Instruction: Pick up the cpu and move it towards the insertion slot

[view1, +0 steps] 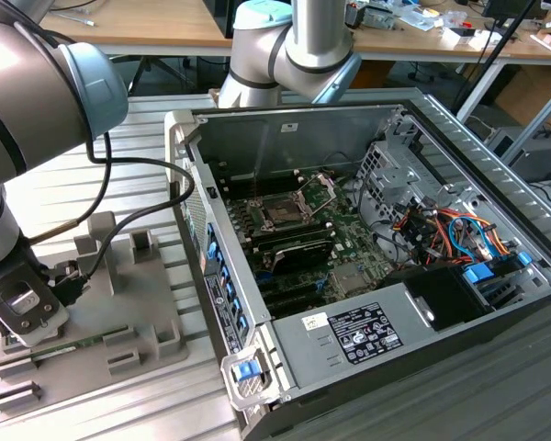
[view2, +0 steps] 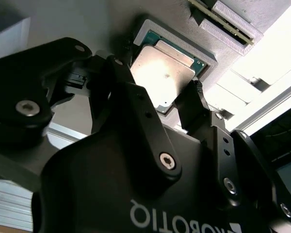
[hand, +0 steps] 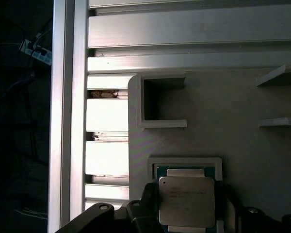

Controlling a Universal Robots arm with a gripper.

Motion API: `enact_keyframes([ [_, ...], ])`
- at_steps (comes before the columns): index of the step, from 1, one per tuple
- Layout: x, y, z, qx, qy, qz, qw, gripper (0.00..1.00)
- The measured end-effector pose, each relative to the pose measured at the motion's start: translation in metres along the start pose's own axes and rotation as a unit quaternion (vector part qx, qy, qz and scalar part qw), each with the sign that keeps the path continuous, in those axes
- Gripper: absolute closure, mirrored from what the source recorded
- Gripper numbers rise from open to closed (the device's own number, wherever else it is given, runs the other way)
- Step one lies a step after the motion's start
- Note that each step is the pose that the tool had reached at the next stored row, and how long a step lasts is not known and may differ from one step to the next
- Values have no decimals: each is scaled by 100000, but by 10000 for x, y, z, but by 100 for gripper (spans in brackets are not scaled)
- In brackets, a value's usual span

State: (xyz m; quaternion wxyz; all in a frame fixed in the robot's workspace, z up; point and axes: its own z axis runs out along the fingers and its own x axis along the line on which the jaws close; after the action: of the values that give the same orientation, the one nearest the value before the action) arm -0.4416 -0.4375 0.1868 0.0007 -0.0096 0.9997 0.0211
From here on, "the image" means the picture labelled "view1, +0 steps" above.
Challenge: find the black RAM slot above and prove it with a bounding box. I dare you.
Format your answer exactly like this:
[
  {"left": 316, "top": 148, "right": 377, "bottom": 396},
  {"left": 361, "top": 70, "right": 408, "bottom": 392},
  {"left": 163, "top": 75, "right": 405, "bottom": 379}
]
[
  {"left": 247, "top": 219, "right": 327, "bottom": 243},
  {"left": 252, "top": 228, "right": 335, "bottom": 253}
]

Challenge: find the CPU socket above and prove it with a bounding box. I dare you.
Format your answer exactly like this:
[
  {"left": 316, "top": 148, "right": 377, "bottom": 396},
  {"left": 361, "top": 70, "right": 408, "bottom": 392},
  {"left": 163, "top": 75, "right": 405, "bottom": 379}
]
[{"left": 255, "top": 195, "right": 316, "bottom": 232}]

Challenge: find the green RAM stick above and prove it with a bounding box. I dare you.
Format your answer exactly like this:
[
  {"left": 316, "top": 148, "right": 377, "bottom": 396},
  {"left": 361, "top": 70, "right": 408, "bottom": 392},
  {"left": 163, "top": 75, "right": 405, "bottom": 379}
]
[{"left": 30, "top": 334, "right": 107, "bottom": 362}]

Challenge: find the grey parts rack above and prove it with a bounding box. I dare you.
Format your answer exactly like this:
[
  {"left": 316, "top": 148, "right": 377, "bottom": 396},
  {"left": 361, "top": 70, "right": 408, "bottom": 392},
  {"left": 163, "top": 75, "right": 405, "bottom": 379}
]
[{"left": 0, "top": 209, "right": 195, "bottom": 424}]

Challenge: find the blue case latch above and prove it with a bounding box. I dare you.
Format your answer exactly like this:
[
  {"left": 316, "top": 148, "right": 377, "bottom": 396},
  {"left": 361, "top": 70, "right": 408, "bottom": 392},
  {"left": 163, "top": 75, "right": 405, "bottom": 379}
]
[{"left": 233, "top": 360, "right": 262, "bottom": 382}]

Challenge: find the black office chair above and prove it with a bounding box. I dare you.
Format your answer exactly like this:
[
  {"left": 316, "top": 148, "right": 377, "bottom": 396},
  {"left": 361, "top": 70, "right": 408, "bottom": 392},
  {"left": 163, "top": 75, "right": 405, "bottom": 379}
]
[{"left": 109, "top": 54, "right": 199, "bottom": 96}]

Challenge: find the open grey PC case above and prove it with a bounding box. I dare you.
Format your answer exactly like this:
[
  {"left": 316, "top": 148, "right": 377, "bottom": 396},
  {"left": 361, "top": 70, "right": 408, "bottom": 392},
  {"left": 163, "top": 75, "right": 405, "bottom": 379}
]
[{"left": 163, "top": 89, "right": 551, "bottom": 441}]

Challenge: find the grey power supply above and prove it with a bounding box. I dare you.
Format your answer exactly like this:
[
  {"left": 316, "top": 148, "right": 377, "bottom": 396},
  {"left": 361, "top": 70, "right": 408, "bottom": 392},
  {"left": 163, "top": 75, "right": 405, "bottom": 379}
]
[{"left": 269, "top": 280, "right": 437, "bottom": 392}]

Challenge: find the metal socket cover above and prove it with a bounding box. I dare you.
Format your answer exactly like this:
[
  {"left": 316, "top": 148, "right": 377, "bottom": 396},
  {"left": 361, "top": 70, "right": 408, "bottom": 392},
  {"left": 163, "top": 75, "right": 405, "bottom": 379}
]
[{"left": 295, "top": 172, "right": 340, "bottom": 218}]

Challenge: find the green motherboard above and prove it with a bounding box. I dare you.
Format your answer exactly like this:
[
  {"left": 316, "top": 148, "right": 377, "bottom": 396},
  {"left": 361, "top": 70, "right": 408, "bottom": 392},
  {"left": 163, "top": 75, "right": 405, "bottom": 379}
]
[{"left": 222, "top": 169, "right": 399, "bottom": 321}]

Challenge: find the perforated metal drive cage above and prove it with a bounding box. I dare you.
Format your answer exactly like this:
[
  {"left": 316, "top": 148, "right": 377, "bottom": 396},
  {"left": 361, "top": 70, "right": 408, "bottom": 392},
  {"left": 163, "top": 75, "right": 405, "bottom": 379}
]
[{"left": 355, "top": 140, "right": 446, "bottom": 226}]

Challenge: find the large blue drive clip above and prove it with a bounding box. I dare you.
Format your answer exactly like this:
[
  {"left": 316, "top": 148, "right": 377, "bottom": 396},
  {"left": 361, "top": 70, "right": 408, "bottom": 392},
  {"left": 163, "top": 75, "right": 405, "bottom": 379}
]
[{"left": 462, "top": 262, "right": 496, "bottom": 287}]

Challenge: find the cluttered wooden desk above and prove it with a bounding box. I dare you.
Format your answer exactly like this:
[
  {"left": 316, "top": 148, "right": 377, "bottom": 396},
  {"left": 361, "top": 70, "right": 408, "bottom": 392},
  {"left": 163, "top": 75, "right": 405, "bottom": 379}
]
[{"left": 348, "top": 0, "right": 551, "bottom": 68}]

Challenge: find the grey metal drive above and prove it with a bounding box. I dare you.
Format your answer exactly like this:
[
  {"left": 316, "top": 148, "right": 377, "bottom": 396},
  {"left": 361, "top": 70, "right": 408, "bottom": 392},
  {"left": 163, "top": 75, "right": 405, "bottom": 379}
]
[{"left": 364, "top": 6, "right": 399, "bottom": 31}]

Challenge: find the small white box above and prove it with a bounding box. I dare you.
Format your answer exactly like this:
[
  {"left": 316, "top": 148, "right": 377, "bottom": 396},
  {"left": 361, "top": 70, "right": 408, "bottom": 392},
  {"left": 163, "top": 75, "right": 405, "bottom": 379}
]
[{"left": 442, "top": 26, "right": 488, "bottom": 51}]

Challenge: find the grey computer box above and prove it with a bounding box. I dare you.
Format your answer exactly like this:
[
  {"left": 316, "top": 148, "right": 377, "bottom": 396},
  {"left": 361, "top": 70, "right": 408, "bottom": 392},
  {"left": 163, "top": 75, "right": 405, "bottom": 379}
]
[{"left": 486, "top": 126, "right": 551, "bottom": 183}]

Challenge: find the black tripod pole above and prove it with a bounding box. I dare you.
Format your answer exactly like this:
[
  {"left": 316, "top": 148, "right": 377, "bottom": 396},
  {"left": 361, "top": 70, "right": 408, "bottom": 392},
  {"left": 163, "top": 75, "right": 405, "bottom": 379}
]
[{"left": 452, "top": 0, "right": 539, "bottom": 114}]

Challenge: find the brown cardboard box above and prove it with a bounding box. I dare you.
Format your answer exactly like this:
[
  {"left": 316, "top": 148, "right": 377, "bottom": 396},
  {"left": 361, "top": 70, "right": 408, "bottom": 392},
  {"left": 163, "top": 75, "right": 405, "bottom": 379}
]
[{"left": 493, "top": 63, "right": 551, "bottom": 128}]

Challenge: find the black cable with plug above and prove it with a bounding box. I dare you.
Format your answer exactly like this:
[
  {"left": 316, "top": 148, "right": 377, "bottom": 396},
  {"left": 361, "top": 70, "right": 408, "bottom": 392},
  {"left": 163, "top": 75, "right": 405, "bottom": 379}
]
[{"left": 43, "top": 132, "right": 197, "bottom": 308}]

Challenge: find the black cable with brass sleeve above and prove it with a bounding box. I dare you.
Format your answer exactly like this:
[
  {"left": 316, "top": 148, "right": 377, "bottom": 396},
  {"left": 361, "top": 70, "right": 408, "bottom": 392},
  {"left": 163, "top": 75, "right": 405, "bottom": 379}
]
[{"left": 27, "top": 130, "right": 116, "bottom": 245}]

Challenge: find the orange and red wire bundle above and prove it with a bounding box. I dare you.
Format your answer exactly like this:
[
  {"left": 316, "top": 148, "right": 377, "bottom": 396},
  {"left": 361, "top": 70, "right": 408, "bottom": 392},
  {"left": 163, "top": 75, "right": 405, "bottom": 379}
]
[{"left": 392, "top": 204, "right": 520, "bottom": 267}]

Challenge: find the blue wire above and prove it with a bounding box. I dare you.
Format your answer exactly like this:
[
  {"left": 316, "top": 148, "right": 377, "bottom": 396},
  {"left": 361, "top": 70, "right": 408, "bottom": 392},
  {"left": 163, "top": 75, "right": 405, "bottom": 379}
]
[{"left": 447, "top": 213, "right": 500, "bottom": 261}]

